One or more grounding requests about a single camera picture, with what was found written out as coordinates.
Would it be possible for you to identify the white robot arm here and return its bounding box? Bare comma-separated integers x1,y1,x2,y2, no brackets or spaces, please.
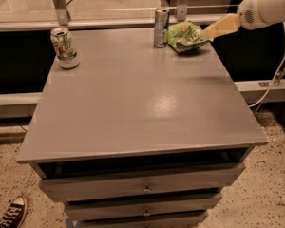
200,0,285,40

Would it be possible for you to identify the silver blue redbull can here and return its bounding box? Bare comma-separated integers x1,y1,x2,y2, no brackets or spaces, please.
154,8,169,48

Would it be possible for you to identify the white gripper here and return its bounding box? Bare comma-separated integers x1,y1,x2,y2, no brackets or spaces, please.
200,0,266,40

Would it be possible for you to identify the middle grey drawer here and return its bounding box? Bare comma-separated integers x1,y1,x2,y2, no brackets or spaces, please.
65,193,221,220

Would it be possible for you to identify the top grey drawer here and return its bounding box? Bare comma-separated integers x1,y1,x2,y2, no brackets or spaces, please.
40,162,245,202

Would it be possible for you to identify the green jalapeno chip bag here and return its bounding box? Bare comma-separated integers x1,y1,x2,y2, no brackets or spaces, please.
167,21,209,53

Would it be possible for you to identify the bottom grey drawer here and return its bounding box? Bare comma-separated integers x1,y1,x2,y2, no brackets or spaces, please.
81,211,208,228

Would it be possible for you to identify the white green soda can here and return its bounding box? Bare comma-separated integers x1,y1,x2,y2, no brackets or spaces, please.
50,27,80,69

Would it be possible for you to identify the grey metal railing frame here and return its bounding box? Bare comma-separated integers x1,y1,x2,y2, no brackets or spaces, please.
0,0,243,31

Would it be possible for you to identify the grey drawer cabinet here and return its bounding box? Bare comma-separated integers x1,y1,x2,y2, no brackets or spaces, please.
16,26,270,228

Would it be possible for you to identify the grey drawer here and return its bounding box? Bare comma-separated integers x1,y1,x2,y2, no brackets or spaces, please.
40,162,245,202
65,193,221,220
81,211,208,228

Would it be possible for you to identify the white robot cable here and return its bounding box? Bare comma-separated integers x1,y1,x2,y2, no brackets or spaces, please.
248,22,285,108

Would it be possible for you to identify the black white sneaker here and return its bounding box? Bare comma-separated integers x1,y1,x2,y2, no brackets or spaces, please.
0,196,29,228

